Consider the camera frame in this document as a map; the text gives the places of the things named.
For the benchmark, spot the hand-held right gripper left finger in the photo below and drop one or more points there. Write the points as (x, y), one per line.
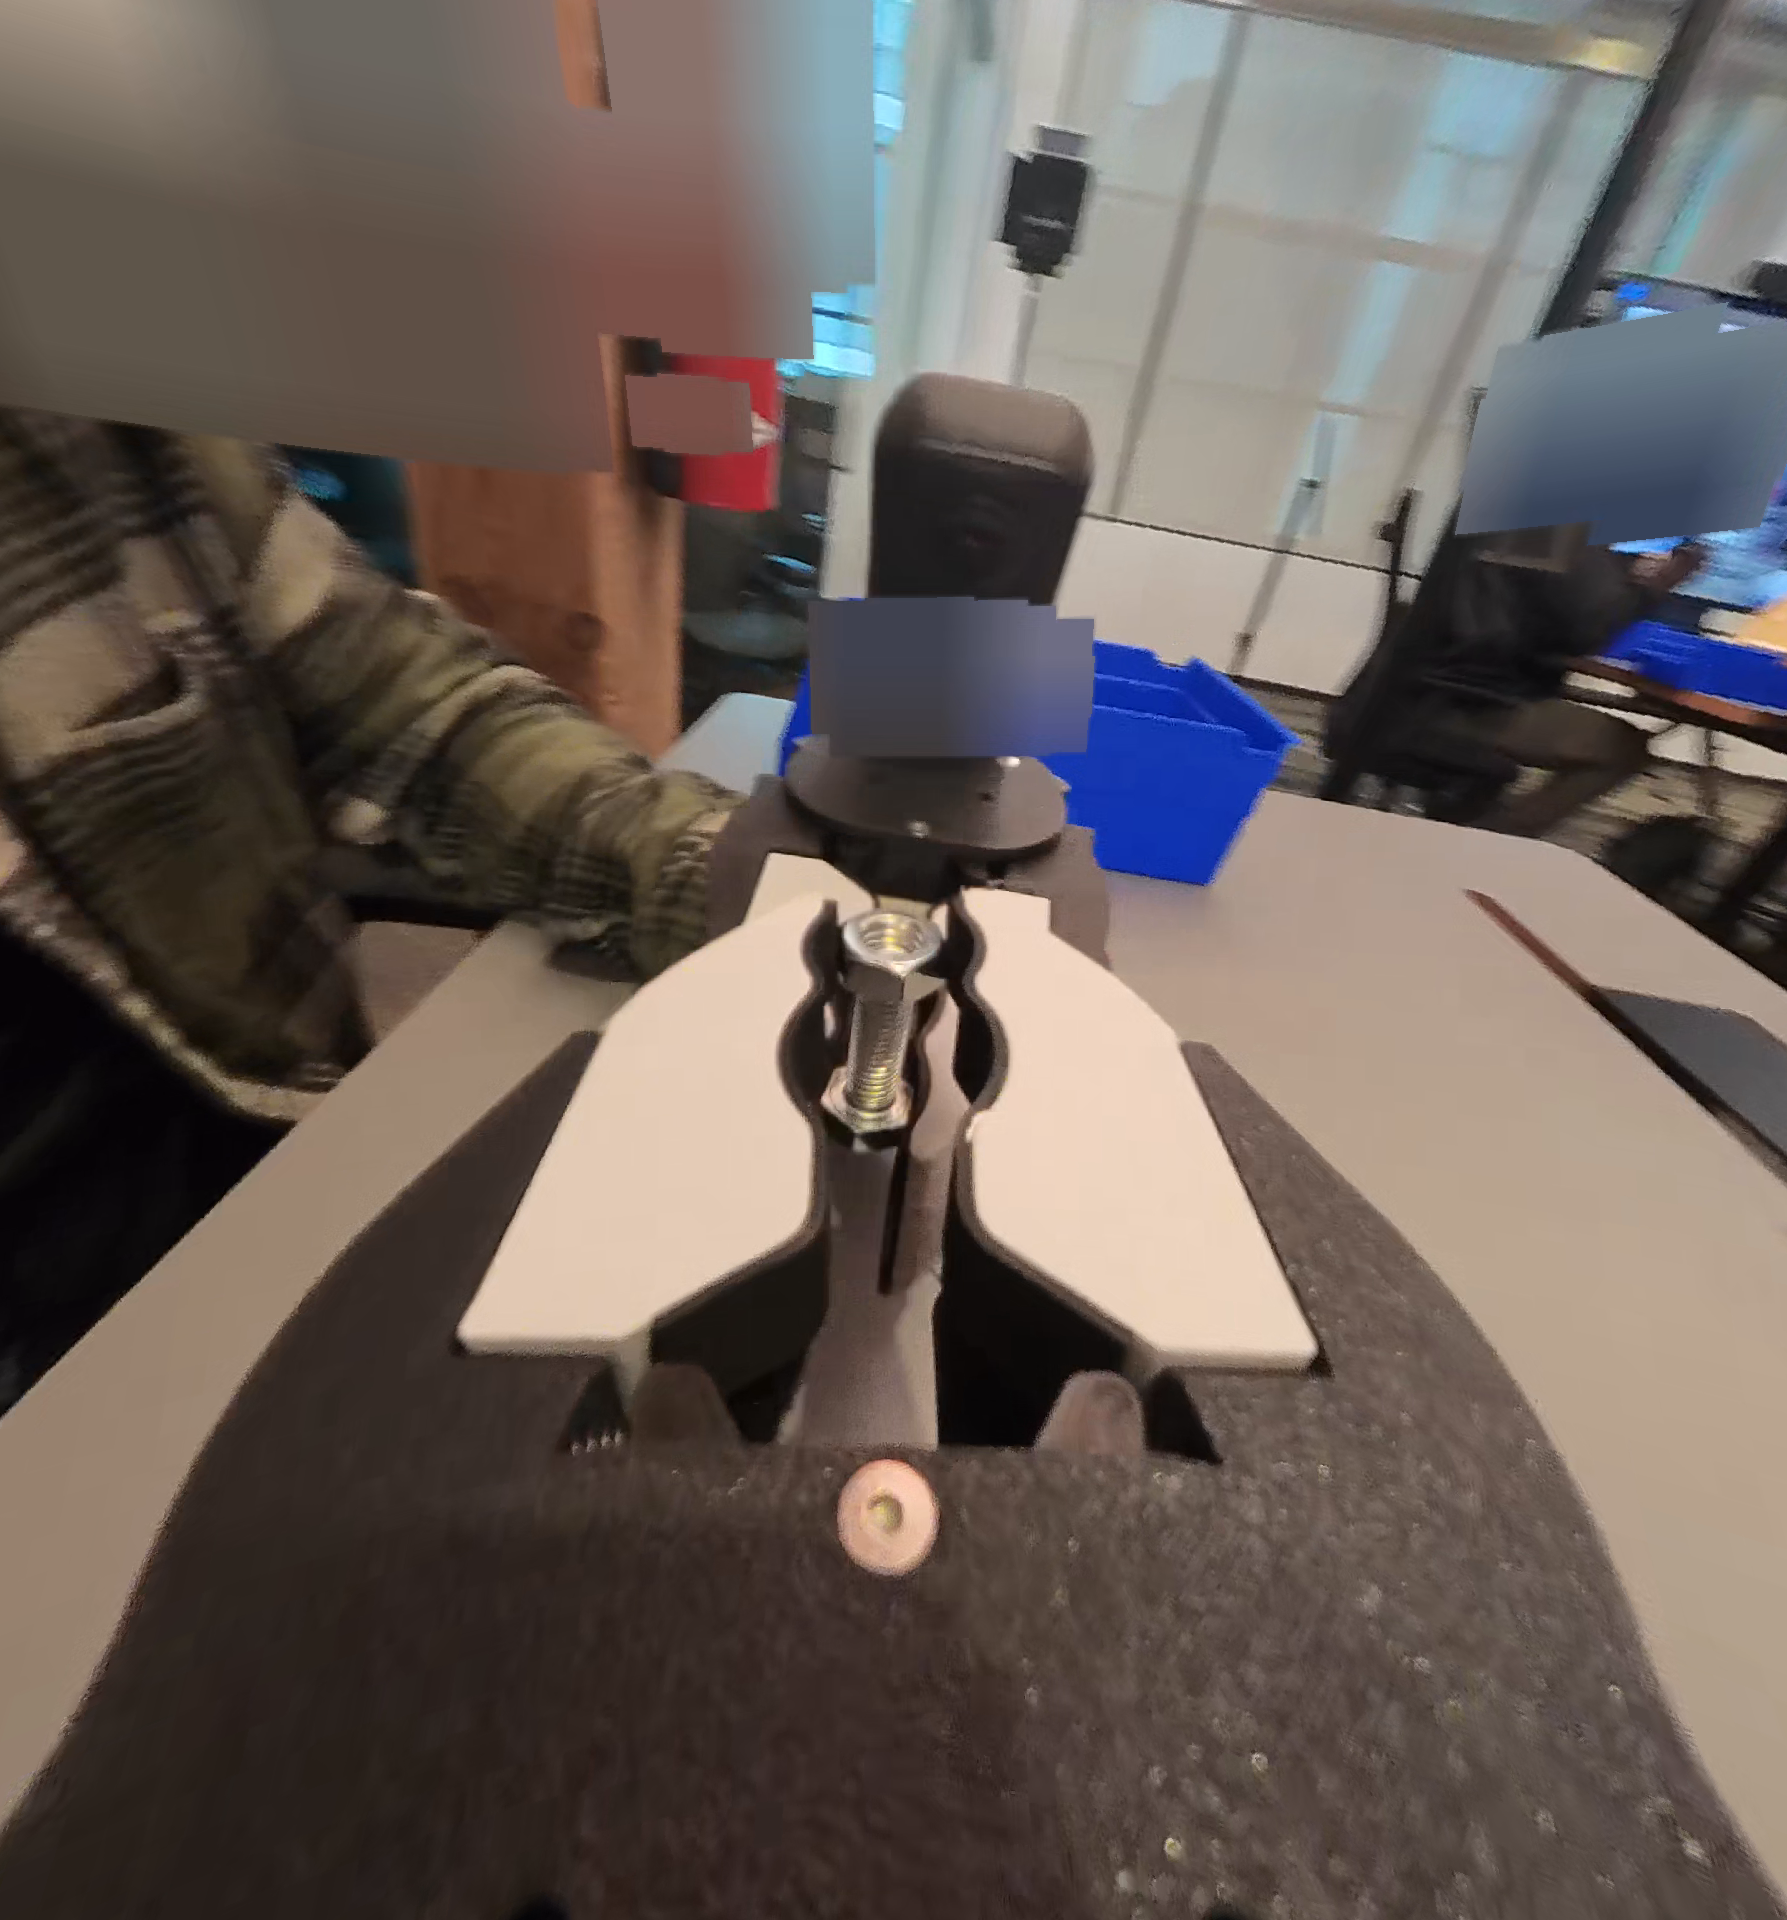
(667, 1169)

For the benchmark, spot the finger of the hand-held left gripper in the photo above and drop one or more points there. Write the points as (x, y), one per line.
(790, 887)
(1028, 906)

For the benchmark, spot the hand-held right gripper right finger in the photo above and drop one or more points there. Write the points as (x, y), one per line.
(1133, 1201)

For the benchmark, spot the steel hex bolt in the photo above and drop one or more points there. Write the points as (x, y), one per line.
(887, 959)

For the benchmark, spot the steel hex nut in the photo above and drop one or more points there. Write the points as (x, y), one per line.
(872, 1107)

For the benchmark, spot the person's left forearm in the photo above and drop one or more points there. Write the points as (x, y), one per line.
(533, 796)

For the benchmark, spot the blue plastic bin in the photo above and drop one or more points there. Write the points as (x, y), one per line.
(1178, 780)

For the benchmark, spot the wooden pillar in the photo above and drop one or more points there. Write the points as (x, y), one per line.
(533, 600)

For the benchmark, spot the red fire extinguisher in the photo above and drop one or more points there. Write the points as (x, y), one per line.
(727, 451)

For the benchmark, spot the black flat pad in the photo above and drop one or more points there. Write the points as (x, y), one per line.
(1733, 1082)

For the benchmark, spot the black light stand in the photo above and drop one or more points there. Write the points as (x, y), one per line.
(1045, 202)

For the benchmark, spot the person's plaid shirt torso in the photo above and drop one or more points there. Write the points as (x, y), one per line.
(114, 721)

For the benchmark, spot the small blue storage bin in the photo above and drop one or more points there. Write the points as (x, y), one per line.
(1703, 668)

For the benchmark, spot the wooden-top office desk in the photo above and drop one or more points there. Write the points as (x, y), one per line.
(1733, 712)

